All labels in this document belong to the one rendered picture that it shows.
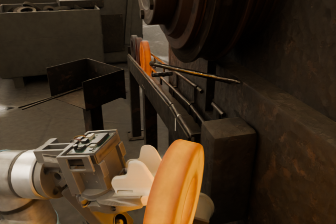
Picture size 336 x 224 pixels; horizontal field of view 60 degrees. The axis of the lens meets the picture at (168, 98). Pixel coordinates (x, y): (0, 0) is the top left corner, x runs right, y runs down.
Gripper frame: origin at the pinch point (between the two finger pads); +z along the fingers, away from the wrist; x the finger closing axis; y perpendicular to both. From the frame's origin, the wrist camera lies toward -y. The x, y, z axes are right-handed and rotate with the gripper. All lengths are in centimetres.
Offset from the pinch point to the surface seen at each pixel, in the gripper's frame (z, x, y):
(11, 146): -166, 92, -43
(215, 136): -0.6, 22.0, -4.8
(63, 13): -184, 210, 35
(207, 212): -2.6, 13.5, -16.2
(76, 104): -67, 59, -7
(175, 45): -11.6, 40.1, 11.4
